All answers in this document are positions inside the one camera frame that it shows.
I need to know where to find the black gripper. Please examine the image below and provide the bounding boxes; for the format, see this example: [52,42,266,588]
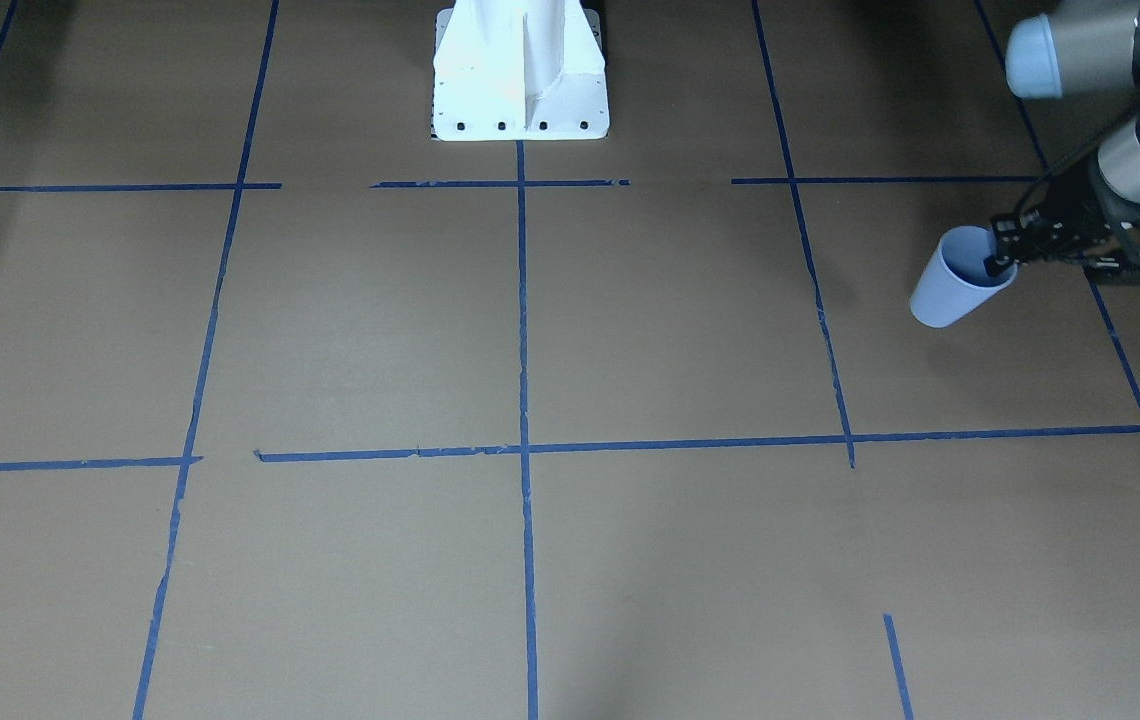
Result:
[983,159,1140,284]

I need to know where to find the blue paper cup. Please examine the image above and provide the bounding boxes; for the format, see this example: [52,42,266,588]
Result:
[909,224,1018,328]

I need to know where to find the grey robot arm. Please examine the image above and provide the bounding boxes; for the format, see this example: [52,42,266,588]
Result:
[983,1,1140,284]

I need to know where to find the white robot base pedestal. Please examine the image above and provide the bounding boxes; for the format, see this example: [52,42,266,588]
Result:
[430,1,611,142]

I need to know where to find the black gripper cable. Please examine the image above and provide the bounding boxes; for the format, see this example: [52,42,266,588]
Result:
[1015,60,1140,226]

